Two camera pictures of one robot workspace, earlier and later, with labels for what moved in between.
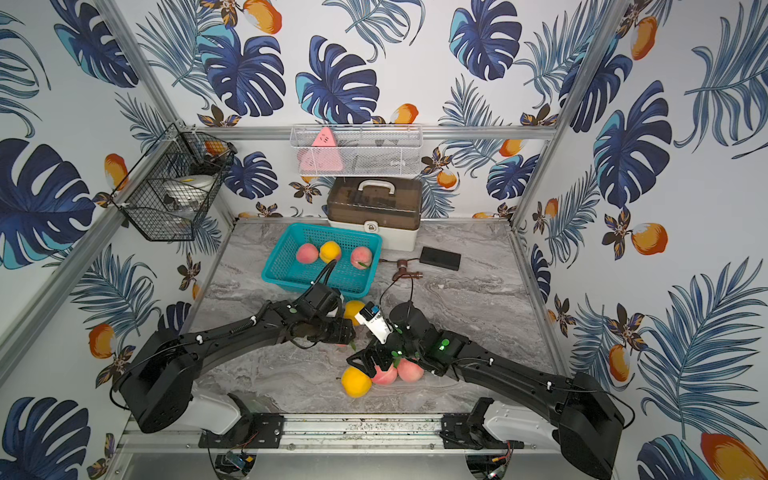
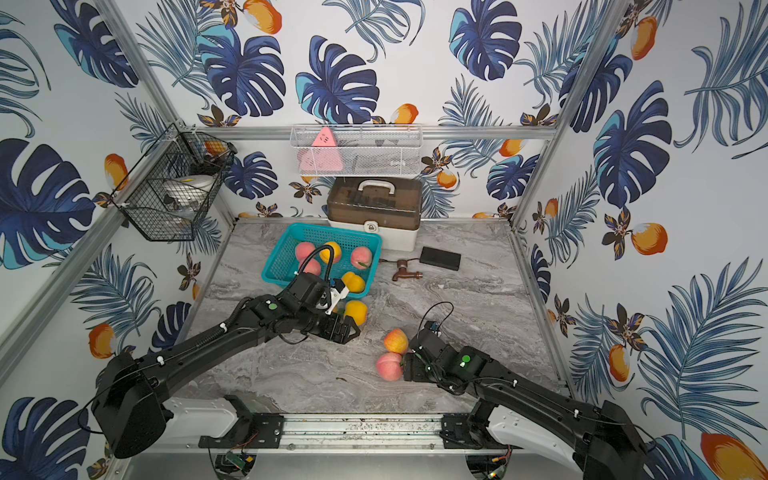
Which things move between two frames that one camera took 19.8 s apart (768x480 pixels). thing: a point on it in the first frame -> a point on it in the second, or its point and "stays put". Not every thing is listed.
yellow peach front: [356, 383] -> [353, 282]
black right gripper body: [395, 344] -> [418, 373]
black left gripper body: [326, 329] stays put
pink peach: [361, 257] stays put
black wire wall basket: [168, 190] stays put
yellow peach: [330, 251] stays put
